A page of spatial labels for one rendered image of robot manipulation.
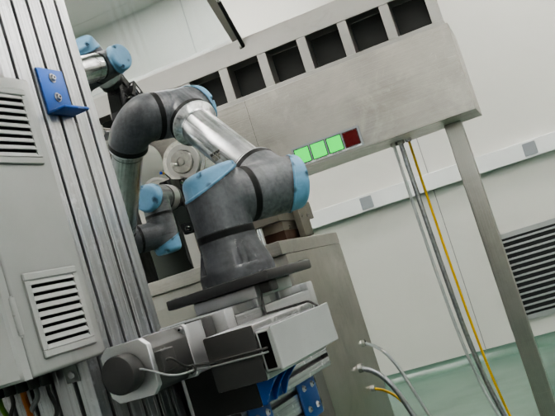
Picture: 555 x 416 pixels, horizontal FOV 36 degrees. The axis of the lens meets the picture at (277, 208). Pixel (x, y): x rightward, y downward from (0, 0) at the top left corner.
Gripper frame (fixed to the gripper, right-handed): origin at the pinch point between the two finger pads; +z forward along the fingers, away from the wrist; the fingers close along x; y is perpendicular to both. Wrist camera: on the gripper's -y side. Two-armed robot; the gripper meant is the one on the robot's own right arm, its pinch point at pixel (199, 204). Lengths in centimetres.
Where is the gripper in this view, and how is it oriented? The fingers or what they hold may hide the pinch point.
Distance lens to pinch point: 263.4
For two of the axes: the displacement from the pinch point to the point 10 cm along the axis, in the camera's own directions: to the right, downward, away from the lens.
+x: -9.0, 3.1, 2.9
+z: 3.1, -0.1, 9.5
